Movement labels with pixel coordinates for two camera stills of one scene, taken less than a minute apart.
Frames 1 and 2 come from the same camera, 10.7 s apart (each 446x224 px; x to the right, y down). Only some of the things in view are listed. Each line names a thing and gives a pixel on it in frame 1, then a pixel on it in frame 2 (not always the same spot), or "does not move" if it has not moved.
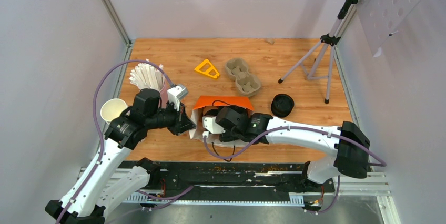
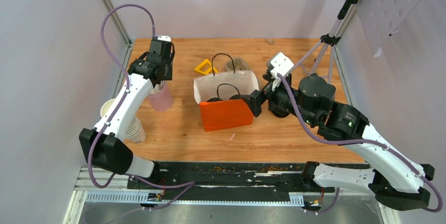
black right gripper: x=227 y=136 → x=258 y=97
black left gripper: x=183 y=123 → x=170 y=74
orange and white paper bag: x=196 y=128 → x=224 y=83
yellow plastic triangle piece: x=206 y=68 does not move
